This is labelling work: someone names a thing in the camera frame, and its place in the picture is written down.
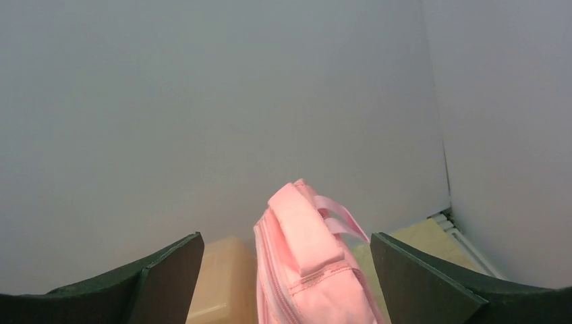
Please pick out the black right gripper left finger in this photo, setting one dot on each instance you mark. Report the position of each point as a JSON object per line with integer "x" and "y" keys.
{"x": 155, "y": 289}

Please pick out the pink student backpack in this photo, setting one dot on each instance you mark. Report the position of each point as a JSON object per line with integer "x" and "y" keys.
{"x": 305, "y": 271}

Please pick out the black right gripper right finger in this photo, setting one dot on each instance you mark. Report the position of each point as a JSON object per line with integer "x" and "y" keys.
{"x": 421, "y": 288}

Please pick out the translucent orange plastic box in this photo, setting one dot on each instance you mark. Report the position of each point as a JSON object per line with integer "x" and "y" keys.
{"x": 226, "y": 287}

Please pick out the aluminium rail base frame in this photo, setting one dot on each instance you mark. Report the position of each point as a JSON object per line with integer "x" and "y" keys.
{"x": 477, "y": 259}

